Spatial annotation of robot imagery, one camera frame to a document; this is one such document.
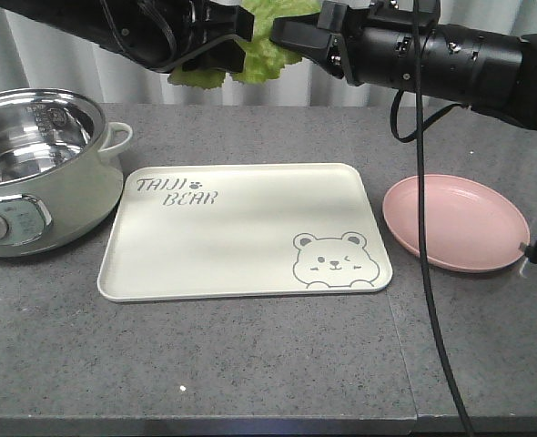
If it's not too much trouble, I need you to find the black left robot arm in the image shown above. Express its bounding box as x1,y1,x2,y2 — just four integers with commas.
0,1,254,74

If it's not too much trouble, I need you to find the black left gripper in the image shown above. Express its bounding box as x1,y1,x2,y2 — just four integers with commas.
99,1,255,73

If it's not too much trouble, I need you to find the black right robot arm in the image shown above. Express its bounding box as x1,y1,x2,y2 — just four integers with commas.
270,1,537,130

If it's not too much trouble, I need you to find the pink round plate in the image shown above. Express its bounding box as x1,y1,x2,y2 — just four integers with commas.
382,174,531,273

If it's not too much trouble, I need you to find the cream bear serving tray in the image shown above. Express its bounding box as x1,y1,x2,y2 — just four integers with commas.
97,163,393,302

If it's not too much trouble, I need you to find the pale green electric cooking pot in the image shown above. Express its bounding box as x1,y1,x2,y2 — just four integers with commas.
0,88,133,258

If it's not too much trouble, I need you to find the green lettuce leaf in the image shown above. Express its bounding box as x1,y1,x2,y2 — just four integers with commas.
167,0,321,89

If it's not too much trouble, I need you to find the black hanging cable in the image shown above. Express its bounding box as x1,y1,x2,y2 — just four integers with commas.
389,0,537,437

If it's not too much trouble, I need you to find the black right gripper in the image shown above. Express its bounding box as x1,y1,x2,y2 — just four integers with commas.
269,1,432,86

